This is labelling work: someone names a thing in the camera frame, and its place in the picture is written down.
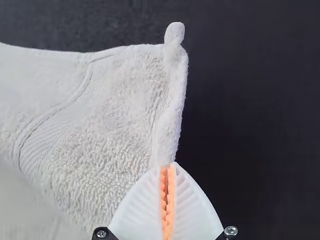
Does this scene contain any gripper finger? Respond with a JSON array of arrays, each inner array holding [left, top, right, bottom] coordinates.
[[165, 161, 239, 240], [92, 164, 168, 240]]

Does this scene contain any pale towel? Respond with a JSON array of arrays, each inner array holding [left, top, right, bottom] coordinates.
[[0, 21, 190, 240]]

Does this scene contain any black mat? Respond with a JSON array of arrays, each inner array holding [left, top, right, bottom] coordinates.
[[0, 0, 320, 240]]

